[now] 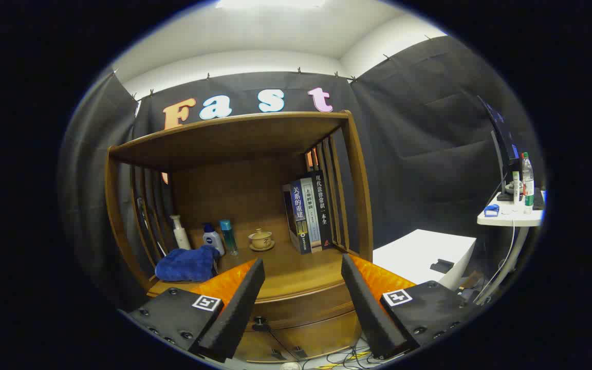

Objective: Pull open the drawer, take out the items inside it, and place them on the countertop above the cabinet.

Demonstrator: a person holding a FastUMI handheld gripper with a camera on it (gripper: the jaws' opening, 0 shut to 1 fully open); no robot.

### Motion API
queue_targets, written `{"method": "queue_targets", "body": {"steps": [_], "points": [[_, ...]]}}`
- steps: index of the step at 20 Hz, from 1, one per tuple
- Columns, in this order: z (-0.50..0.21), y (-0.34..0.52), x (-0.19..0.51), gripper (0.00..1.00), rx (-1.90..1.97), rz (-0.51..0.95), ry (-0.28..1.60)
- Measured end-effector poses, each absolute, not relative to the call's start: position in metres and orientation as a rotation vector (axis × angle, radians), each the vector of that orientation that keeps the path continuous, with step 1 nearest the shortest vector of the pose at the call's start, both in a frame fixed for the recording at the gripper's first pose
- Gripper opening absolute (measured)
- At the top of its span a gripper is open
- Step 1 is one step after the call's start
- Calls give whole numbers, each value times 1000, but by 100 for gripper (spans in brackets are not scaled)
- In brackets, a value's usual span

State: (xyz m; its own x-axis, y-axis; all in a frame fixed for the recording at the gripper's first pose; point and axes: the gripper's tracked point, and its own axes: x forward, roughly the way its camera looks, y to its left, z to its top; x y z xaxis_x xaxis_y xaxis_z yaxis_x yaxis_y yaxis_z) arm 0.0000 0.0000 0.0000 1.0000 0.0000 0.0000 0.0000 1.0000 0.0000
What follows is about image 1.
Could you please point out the book with blue spine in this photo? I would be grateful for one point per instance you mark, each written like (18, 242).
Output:
(298, 221)

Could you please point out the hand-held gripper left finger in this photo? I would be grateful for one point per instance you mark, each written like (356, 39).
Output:
(242, 313)

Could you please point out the white pump bottle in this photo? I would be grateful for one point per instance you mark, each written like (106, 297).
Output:
(180, 239)

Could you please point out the white side cabinet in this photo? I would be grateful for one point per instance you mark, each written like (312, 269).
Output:
(419, 254)

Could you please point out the blue towel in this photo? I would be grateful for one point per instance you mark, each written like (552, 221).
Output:
(188, 264)

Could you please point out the wooden countertop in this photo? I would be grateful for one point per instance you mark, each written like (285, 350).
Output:
(296, 272)

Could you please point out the small blue desk item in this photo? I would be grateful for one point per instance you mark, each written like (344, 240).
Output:
(491, 210)

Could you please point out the white side desk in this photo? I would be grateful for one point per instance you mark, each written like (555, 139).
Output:
(506, 220)

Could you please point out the book with black spine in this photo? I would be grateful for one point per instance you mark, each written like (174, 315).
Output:
(322, 205)

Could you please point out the clear blue bottle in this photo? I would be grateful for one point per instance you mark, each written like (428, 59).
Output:
(228, 237)

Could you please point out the black drawer knob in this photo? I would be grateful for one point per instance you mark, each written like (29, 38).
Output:
(259, 324)

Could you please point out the white bottle with blue cap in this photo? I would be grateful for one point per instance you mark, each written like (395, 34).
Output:
(213, 240)

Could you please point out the wooden drawer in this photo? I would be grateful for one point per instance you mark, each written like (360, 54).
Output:
(311, 314)

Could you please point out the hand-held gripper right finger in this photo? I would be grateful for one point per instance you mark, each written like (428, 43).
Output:
(370, 313)

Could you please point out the wooden cabinet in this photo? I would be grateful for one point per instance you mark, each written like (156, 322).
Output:
(234, 139)

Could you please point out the clear bottle with green label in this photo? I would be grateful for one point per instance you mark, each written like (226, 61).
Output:
(528, 185)

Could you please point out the black monitor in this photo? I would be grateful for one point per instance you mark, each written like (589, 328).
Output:
(501, 139)

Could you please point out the beige lidded tea cup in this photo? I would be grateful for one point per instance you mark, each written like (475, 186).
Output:
(261, 240)

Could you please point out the book with pale spine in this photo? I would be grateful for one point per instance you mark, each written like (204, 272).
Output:
(311, 216)

